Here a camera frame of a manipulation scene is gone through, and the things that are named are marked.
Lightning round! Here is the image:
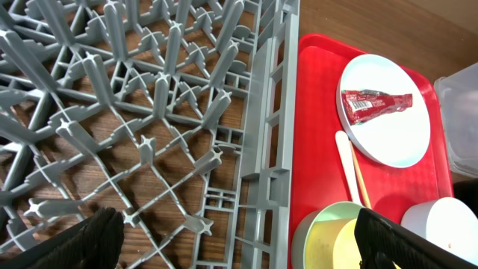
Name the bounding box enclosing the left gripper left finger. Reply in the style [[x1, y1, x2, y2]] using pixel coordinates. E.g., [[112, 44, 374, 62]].
[[1, 208, 125, 269]]

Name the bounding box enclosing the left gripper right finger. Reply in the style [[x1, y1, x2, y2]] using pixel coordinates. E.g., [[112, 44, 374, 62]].
[[354, 208, 477, 269]]

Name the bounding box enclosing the green bowl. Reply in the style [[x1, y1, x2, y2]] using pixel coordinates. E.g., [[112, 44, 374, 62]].
[[291, 202, 363, 269]]

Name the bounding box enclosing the light blue bowl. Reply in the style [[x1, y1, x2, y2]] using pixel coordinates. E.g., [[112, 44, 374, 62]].
[[400, 197, 477, 265]]

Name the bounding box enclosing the white plastic fork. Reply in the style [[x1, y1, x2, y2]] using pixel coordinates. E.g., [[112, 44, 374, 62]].
[[335, 131, 362, 205]]

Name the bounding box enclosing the red sauce packet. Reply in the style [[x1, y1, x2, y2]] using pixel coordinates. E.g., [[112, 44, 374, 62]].
[[341, 90, 413, 125]]

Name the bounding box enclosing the black waste tray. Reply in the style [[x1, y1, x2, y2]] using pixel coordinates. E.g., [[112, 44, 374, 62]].
[[453, 179, 478, 216]]

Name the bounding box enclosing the grey dishwasher rack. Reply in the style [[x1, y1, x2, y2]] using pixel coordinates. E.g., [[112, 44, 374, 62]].
[[1, 0, 299, 268]]

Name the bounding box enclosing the wooden chopstick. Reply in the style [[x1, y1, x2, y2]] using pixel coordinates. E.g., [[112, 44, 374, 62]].
[[350, 140, 372, 209]]

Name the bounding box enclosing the red serving tray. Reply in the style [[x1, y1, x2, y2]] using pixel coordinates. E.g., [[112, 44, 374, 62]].
[[289, 34, 453, 268]]

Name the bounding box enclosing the light blue plate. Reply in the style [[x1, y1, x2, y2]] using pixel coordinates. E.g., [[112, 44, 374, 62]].
[[335, 54, 431, 168]]

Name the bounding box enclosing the clear plastic bin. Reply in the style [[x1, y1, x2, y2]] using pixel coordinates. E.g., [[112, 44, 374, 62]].
[[434, 64, 477, 178]]

